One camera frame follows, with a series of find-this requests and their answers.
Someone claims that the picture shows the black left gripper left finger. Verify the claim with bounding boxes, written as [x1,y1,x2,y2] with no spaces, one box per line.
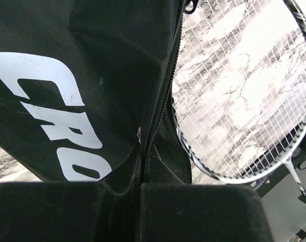
[0,145,143,242]

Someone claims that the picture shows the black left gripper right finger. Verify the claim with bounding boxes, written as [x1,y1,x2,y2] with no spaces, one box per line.
[139,146,272,242]

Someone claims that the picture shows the black racket bag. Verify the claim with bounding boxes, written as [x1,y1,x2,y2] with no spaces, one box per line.
[0,0,199,185]

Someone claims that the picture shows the silver badminton racket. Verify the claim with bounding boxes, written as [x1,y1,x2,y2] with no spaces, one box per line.
[172,1,306,194]

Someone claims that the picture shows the black table edge rail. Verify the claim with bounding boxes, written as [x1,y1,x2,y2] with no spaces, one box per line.
[248,136,306,198]

